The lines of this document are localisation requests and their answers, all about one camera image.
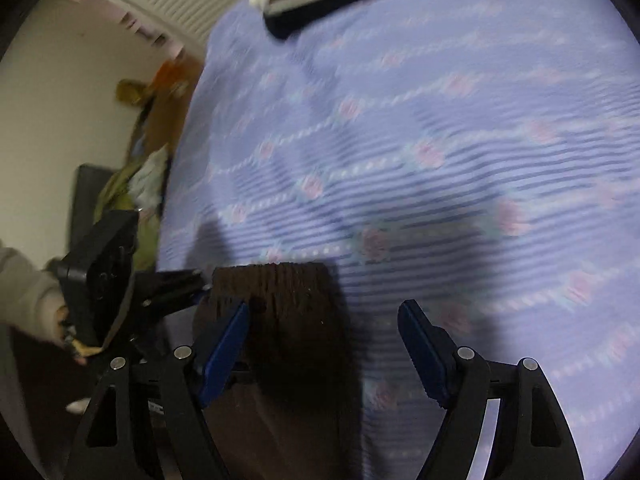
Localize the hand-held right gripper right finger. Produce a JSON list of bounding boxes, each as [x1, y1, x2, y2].
[[397, 299, 586, 480]]

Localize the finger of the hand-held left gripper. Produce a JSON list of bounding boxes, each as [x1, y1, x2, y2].
[[131, 268, 213, 322]]

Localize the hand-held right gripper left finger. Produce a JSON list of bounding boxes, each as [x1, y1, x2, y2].
[[67, 301, 251, 480]]

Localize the dark brown pants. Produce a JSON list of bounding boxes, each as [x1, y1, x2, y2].
[[192, 261, 370, 480]]

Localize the person's left hand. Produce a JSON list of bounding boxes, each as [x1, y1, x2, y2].
[[56, 305, 90, 366]]

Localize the dark grey cabinet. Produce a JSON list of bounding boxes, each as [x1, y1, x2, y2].
[[69, 163, 123, 257]]

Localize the green cloth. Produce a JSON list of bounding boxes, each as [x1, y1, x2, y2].
[[94, 154, 167, 272]]

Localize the white crumpled cloth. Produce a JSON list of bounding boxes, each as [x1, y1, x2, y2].
[[130, 146, 170, 210]]

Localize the yellow-brown item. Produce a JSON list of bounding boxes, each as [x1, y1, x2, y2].
[[115, 78, 152, 107]]

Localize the purple floral printed blanket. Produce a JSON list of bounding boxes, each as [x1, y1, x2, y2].
[[159, 0, 640, 480]]

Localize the orange item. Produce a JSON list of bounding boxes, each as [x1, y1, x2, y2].
[[151, 59, 177, 88]]

